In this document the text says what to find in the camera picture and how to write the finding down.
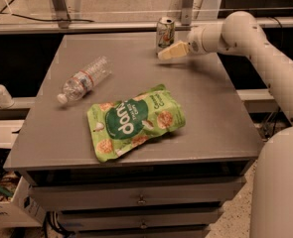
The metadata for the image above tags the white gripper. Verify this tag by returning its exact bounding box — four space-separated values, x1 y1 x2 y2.
157 25 228 60

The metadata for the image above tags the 7up soda can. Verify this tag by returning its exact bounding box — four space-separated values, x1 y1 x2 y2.
156 17 175 53

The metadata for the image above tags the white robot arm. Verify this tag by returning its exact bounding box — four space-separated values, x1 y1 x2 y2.
158 11 293 238

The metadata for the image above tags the clear plastic water bottle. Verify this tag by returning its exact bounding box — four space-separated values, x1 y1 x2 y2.
57 57 111 104

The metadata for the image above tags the green rice chips bag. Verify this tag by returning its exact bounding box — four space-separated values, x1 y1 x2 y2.
87 84 186 163

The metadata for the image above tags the grey drawer cabinet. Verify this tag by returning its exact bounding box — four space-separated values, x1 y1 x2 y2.
5 33 262 238

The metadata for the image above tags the white cardboard box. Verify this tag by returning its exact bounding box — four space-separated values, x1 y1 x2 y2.
0 178 46 228

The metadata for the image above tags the grey metal frame leg right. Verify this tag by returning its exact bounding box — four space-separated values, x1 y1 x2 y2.
181 0 194 26

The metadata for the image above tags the grey metal frame leg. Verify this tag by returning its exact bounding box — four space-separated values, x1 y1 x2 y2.
52 0 71 29
181 0 194 26

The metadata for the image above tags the black cable on floor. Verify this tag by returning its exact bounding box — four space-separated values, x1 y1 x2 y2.
0 11 95 24

